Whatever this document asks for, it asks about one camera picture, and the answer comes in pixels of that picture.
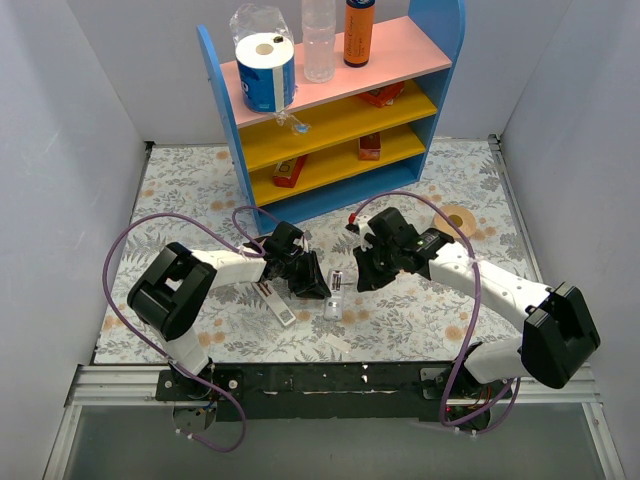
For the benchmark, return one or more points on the orange box middle shelf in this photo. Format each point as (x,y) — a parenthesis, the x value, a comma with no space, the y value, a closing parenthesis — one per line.
(369,147)

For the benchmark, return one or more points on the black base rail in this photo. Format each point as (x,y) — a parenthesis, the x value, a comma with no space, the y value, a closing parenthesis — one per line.
(407,389)

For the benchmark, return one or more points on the small white display remote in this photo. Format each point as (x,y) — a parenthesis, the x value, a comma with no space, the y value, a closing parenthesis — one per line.
(333,307)

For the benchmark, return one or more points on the small plastic wrapper scrap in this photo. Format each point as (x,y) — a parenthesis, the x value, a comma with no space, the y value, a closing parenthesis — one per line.
(286,119)

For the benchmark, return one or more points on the clear plastic water bottle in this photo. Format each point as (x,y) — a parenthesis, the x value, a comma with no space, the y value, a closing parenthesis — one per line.
(318,21)

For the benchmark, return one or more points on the long white remote control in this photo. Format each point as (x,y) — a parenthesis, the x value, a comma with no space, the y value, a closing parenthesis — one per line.
(275,303)

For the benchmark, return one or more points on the blue shelf unit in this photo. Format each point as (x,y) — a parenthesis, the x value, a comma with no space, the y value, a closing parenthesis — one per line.
(420,48)

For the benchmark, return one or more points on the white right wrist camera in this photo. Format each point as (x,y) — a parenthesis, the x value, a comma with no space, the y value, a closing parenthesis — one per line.
(358,224)

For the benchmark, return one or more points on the blue wrapped toilet paper roll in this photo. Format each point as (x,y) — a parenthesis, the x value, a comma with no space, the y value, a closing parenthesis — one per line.
(265,57)

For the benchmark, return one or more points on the brown paper roll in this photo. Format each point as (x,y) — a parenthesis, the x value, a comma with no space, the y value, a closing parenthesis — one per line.
(460,216)

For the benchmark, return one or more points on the orange box top shelf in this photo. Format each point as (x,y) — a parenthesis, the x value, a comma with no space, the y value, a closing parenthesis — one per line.
(383,96)

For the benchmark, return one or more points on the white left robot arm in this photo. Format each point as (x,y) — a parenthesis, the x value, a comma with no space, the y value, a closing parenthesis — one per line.
(169,295)

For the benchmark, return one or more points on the orange bottle black cap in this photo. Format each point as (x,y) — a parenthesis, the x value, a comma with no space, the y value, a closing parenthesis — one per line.
(359,20)

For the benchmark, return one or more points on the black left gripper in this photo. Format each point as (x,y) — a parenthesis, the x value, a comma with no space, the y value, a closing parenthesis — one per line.
(302,270)

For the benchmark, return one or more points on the red box lower shelf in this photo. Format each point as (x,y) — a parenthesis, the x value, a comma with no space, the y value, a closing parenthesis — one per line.
(286,173)

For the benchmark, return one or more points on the white battery cover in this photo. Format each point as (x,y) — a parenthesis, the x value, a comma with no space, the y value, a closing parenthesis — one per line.
(337,343)

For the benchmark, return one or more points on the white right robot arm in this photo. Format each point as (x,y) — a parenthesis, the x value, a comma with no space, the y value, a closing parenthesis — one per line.
(558,333)

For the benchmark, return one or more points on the floral table mat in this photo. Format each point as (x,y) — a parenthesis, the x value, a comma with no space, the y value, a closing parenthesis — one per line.
(192,196)

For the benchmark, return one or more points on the orange box shelf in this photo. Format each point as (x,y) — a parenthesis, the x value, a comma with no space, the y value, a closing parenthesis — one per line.
(383,96)
(369,147)

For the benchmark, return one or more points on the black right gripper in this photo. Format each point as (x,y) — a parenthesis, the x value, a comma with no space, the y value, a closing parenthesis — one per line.
(375,258)

